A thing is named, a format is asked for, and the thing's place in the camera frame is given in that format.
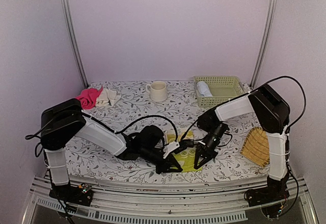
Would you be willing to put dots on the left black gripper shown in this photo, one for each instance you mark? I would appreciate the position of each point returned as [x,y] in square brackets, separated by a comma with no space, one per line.
[169,162]

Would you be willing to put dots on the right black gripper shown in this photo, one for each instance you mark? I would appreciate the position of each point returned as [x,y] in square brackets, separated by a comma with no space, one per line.
[210,156]

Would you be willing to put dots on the cream green patterned towel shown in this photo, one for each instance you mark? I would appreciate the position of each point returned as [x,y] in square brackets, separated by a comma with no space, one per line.
[186,158]

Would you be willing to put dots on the light blue towel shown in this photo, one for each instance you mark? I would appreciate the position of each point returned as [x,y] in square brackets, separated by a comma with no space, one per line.
[203,89]

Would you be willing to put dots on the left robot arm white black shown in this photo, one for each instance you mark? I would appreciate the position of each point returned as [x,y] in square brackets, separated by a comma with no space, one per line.
[62,122]

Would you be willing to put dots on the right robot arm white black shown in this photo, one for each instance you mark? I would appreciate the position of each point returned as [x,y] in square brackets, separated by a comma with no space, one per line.
[272,113]

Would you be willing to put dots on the yellow bamboo tray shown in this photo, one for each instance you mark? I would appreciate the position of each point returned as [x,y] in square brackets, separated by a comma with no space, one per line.
[256,147]

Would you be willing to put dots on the green plastic basket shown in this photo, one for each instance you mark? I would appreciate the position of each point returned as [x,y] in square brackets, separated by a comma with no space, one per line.
[222,88]

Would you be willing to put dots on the cream ceramic mug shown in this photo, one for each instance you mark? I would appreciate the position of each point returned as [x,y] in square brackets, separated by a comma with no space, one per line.
[157,91]

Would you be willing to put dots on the white cream small towel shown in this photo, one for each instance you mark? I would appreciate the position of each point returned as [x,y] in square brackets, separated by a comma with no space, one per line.
[107,98]

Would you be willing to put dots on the pink rolled towel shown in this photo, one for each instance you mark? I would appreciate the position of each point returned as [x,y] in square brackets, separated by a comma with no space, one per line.
[88,97]

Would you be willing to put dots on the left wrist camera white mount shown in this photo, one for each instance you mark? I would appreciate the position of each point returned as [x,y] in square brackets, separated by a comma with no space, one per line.
[174,147]

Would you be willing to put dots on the right aluminium frame post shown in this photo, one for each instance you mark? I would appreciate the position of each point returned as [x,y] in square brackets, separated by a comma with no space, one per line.
[264,41]

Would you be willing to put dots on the aluminium frame post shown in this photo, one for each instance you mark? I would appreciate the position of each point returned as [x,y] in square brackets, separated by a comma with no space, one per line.
[73,42]
[264,41]

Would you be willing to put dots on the left aluminium frame post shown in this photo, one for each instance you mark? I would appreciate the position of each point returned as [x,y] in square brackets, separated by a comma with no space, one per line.
[73,42]

